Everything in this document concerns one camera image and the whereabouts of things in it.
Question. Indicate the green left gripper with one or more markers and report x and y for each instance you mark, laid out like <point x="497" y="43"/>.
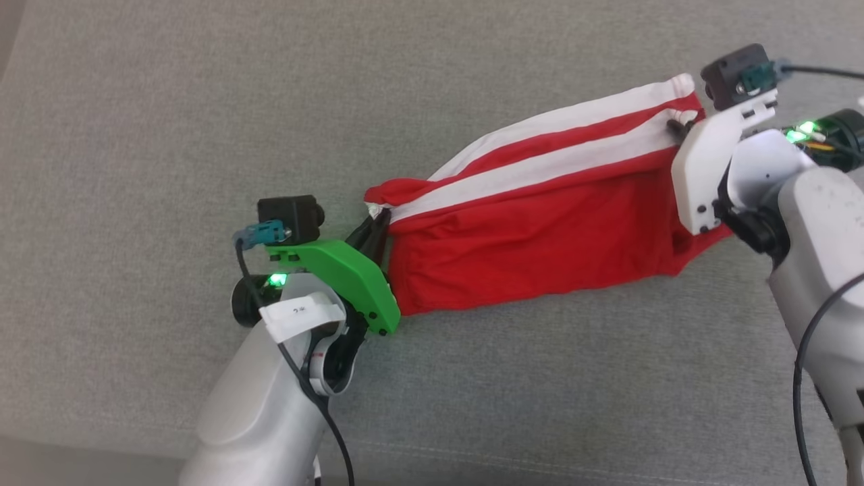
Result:
<point x="351" y="277"/>

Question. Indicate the red and white shorts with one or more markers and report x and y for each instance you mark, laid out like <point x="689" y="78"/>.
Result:
<point x="540" y="229"/>

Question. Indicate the grey fabric sofa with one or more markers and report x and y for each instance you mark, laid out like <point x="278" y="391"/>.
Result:
<point x="202" y="101"/>

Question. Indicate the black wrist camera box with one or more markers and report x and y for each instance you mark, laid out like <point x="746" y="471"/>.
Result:
<point x="293" y="217"/>
<point x="732" y="75"/>

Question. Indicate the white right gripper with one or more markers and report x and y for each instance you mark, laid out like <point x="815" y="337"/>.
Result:
<point x="709" y="162"/>

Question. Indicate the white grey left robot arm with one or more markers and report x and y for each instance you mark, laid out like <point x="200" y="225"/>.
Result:
<point x="263" y="405"/>

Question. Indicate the white paper label tag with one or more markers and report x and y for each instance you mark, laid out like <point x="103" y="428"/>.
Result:
<point x="304" y="314"/>

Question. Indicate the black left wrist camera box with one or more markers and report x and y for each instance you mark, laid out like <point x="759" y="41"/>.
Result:
<point x="293" y="217"/>

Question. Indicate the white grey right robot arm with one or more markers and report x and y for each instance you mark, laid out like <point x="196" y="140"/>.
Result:
<point x="817" y="256"/>

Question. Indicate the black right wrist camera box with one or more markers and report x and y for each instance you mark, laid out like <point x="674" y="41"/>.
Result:
<point x="732" y="75"/>

